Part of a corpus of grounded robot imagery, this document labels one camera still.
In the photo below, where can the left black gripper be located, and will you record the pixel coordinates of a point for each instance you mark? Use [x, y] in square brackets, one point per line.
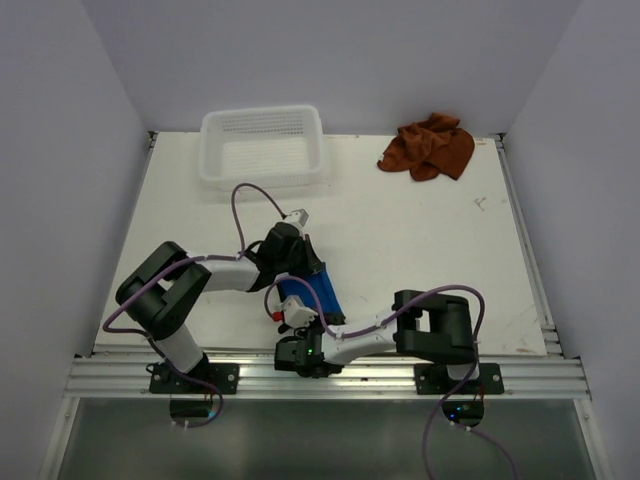
[310, 262]

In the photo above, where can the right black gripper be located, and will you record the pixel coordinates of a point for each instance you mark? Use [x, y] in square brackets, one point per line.
[303, 332]

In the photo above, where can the blue and grey towel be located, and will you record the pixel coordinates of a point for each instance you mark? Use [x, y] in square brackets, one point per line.
[316, 292]

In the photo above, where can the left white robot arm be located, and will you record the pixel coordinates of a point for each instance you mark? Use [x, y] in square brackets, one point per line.
[160, 294]

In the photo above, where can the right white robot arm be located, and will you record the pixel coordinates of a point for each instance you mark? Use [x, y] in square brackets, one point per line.
[432, 326]

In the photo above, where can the white plastic basket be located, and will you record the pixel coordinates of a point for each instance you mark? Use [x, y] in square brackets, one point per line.
[273, 147]

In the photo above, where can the brown towel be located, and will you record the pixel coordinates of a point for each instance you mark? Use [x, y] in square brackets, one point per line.
[427, 149]

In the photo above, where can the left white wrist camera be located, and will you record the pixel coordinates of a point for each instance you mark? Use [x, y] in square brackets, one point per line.
[298, 218]

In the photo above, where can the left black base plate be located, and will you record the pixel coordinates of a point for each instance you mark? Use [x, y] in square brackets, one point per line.
[223, 376]

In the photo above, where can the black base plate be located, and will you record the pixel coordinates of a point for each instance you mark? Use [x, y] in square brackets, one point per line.
[436, 379]
[223, 376]

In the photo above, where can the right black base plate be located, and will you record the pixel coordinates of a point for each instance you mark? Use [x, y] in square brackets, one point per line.
[436, 379]

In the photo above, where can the aluminium rail frame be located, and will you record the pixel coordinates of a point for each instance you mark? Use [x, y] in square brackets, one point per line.
[341, 282]

